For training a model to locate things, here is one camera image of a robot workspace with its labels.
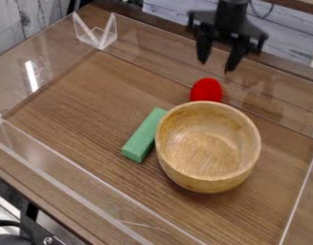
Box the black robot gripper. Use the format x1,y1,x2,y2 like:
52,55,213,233
186,11,269,72

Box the red plush strawberry toy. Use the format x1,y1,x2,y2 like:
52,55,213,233
188,78,222,102

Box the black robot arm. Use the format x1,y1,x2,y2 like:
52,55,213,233
186,0,269,73

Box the light wooden bowl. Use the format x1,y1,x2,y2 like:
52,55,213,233
155,101,262,193

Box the green rectangular block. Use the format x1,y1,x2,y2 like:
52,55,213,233
121,107,166,163

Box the clear acrylic corner bracket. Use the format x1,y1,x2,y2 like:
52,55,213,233
71,12,117,50

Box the black table leg frame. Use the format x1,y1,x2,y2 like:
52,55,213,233
20,203,65,245

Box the black cable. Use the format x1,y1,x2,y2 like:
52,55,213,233
0,219,28,245

